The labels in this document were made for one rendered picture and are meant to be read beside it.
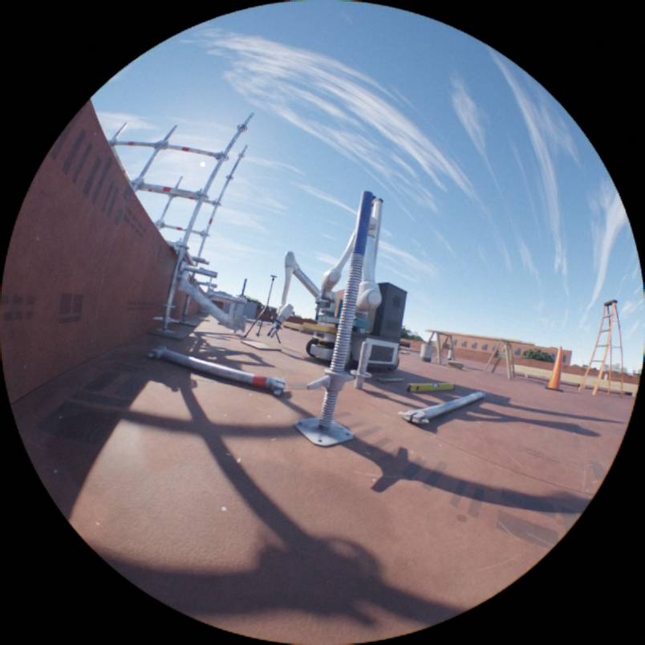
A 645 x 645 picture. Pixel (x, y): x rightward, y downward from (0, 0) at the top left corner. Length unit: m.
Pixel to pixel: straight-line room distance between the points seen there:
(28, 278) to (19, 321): 0.10
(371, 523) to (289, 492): 0.15
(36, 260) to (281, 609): 0.76
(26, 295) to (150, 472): 0.50
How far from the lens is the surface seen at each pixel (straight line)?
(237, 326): 1.79
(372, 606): 0.33
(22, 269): 0.65
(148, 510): 0.38
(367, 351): 1.16
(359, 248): 0.60
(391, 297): 2.01
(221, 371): 0.93
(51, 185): 0.68
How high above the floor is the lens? 0.30
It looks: 2 degrees up
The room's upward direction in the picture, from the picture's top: 11 degrees clockwise
